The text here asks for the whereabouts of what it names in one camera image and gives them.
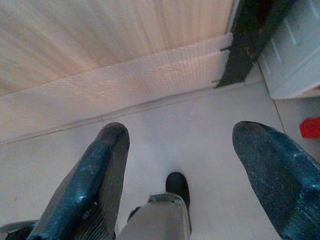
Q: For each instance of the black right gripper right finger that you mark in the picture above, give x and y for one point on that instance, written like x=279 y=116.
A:
x=280 y=180

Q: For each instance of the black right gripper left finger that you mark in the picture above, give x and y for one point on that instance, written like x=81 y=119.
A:
x=82 y=180

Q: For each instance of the wooden kitchen base cabinet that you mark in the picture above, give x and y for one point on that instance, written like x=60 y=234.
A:
x=100 y=37

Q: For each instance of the red plastic stool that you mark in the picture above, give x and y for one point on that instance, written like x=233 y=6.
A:
x=311 y=127

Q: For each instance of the white panelled cabinet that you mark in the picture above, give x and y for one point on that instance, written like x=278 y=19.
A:
x=295 y=62

